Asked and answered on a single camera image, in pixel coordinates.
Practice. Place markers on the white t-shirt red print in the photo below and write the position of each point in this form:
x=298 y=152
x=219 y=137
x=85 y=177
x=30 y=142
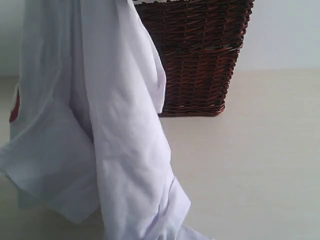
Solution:
x=84 y=128

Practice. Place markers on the dark red wicker basket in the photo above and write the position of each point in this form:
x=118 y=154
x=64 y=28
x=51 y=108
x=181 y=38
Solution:
x=198 y=42

